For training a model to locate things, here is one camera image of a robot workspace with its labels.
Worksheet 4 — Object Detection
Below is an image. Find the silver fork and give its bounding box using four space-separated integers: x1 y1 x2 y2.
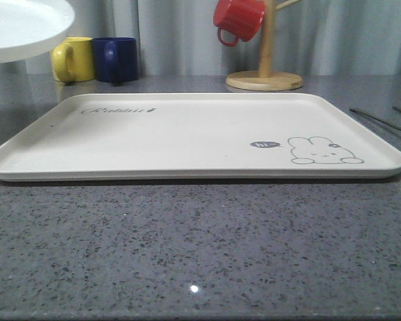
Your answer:
350 108 401 131

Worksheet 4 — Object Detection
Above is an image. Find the white round plate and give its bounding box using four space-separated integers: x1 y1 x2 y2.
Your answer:
0 1 75 64

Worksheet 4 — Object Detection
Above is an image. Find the beige rabbit serving tray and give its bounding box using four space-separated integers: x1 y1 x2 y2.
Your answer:
0 93 401 181

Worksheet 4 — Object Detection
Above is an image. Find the wooden mug tree stand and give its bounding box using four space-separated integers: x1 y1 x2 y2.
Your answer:
226 0 303 92

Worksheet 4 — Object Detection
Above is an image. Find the grey curtain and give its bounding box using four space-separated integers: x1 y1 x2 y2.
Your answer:
0 0 401 76

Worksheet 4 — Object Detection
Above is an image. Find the dark blue mug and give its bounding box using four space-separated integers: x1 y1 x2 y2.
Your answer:
92 37 139 83

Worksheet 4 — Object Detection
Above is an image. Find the red ribbed mug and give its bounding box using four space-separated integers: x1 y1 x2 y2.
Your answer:
213 0 266 47

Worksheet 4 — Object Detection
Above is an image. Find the yellow mug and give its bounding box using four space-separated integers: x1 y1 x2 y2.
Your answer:
50 37 95 82

